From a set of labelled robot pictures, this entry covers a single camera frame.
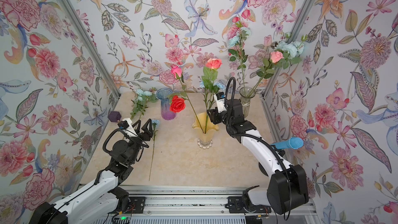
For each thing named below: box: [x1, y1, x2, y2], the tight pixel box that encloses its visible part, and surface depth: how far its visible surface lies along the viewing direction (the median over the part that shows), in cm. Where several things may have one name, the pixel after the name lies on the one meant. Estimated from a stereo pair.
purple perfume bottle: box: [107, 110, 122, 123], surface depth 106 cm
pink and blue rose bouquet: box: [226, 16, 309, 95], surface depth 86 cm
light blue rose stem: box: [130, 88, 159, 120], surface depth 113 cm
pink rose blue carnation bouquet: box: [170, 58, 225, 134], surface depth 80 cm
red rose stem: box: [169, 95, 187, 114], surface depth 78 cm
